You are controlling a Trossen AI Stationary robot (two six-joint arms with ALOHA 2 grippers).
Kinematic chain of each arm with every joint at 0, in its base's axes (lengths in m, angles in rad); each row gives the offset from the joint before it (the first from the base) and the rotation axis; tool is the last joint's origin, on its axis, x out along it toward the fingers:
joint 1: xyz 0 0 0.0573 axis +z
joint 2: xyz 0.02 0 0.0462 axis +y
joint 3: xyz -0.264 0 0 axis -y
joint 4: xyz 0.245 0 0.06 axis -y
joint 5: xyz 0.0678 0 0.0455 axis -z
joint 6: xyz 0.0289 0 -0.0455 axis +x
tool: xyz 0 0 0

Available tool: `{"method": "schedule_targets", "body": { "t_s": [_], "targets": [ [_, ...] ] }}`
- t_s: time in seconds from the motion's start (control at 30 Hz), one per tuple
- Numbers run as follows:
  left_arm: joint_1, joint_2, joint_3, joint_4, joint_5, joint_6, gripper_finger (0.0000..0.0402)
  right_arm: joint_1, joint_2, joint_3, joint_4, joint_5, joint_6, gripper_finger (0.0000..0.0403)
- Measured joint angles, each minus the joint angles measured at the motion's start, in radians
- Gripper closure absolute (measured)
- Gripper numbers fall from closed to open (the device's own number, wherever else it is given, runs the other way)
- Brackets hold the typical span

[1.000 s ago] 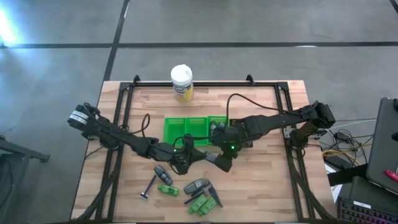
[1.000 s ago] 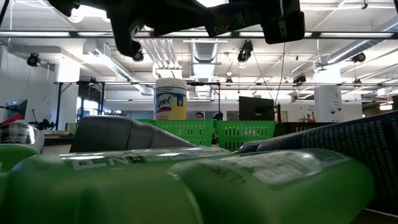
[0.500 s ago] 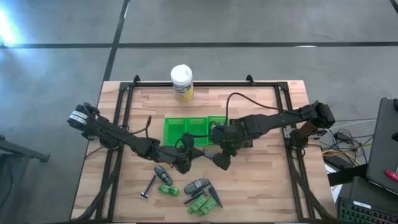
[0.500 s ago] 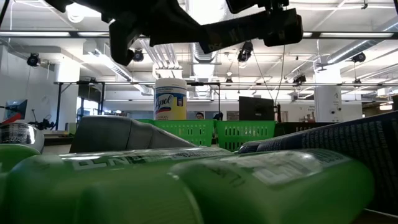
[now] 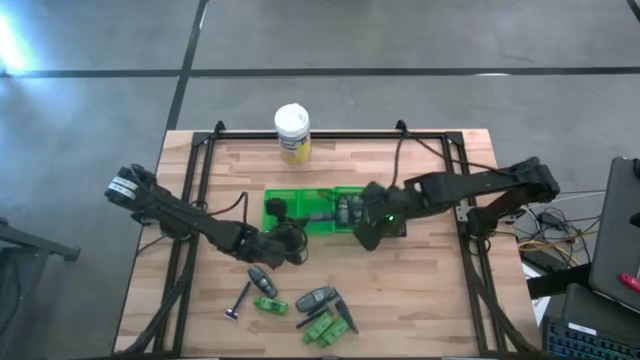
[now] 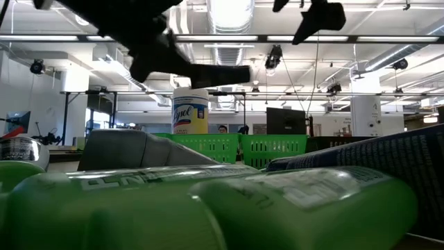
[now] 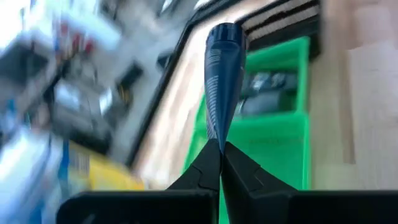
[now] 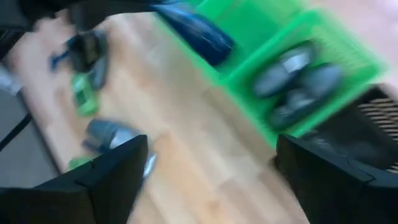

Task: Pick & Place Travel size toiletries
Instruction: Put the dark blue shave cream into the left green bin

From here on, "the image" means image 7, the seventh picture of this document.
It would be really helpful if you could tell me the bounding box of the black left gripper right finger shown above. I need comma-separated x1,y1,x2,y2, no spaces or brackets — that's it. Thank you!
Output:
221,141,398,224

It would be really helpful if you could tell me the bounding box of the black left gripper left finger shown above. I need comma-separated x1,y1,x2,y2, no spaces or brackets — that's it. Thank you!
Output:
57,139,222,224

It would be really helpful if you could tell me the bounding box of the grey toiletry tube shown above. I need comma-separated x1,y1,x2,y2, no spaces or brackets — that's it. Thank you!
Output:
241,92,296,114
245,71,299,94

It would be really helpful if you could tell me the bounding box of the dark blue toiletry tube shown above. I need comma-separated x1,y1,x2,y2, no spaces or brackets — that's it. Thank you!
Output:
204,22,249,153

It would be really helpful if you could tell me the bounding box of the green plastic basket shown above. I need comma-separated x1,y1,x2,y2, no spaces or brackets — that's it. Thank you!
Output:
238,36,312,114
182,93,312,224

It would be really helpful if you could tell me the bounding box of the yellow white wipes canister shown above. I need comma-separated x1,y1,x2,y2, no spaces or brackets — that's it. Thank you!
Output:
40,136,146,224

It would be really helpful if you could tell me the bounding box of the black plastic basket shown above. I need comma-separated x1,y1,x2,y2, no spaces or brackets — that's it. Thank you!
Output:
241,0,322,50

